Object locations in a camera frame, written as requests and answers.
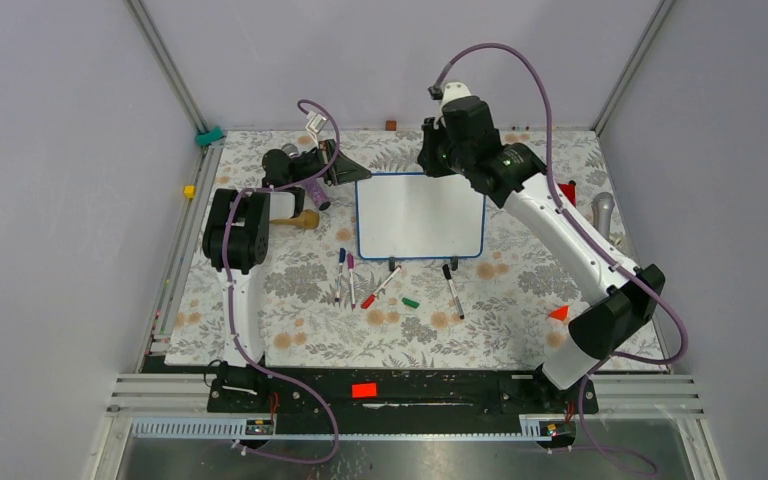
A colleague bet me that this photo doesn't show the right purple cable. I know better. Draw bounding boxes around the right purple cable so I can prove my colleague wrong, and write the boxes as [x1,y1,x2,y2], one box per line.
[428,42,690,480]

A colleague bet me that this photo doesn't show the red tape label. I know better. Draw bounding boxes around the red tape label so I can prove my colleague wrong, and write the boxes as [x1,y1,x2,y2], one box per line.
[351,382,378,399]

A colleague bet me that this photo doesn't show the blue framed whiteboard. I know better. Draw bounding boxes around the blue framed whiteboard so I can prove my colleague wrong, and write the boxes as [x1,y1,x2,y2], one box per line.
[355,172,486,260]

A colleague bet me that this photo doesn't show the tan toy microphone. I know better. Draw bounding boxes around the tan toy microphone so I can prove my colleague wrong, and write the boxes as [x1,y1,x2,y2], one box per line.
[270,209,320,230]

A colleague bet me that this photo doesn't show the red box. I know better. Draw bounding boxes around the red box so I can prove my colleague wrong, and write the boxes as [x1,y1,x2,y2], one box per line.
[558,181,577,206]

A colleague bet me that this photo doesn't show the blue whiteboard marker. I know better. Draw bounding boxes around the blue whiteboard marker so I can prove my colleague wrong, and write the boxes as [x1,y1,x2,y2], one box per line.
[333,248,347,304]

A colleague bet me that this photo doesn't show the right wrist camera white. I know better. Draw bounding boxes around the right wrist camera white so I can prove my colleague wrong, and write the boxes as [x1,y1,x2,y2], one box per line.
[439,81,472,107]

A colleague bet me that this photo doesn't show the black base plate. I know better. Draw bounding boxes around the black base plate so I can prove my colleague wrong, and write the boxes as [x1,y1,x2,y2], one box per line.
[207,365,599,436]

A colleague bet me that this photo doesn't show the green marker cap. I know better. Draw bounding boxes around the green marker cap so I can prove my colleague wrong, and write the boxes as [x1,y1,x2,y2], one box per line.
[401,297,420,309]

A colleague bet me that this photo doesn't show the red triangular block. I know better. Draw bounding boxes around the red triangular block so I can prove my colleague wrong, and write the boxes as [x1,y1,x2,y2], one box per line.
[547,305,570,322]

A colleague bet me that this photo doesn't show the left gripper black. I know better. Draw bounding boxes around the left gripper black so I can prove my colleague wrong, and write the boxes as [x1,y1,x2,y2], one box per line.
[289,139,371,186]

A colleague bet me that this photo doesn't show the teal corner block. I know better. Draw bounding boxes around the teal corner block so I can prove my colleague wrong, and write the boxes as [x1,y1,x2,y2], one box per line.
[195,126,225,147]

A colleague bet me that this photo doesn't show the purple whiteboard marker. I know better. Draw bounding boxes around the purple whiteboard marker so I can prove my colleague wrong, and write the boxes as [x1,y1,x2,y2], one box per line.
[347,253,357,310]

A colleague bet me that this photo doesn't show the red whiteboard marker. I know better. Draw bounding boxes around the red whiteboard marker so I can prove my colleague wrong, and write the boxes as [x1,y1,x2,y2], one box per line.
[361,265,402,309]

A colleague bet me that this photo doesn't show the purple glitter toy microphone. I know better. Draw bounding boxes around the purple glitter toy microphone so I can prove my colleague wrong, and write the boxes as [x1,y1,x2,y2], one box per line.
[281,143,331,211]

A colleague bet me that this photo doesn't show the black whiteboard marker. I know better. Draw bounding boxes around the black whiteboard marker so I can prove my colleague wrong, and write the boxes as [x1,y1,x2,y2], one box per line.
[442,264,465,320]

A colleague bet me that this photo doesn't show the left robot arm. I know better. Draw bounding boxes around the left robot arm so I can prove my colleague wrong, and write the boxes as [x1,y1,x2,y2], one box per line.
[201,139,372,373]

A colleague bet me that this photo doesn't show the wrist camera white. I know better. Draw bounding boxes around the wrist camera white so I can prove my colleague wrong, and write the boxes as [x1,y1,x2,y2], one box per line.
[439,81,472,107]
[305,110,329,147]

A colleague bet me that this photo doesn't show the silver toy microphone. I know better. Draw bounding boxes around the silver toy microphone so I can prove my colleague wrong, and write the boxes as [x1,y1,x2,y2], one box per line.
[591,192,615,240]

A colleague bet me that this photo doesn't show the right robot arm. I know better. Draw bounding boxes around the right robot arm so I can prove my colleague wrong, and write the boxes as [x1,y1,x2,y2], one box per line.
[417,92,665,412]

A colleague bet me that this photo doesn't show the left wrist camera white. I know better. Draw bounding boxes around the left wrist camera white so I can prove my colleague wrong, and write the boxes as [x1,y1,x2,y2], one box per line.
[305,110,329,147]

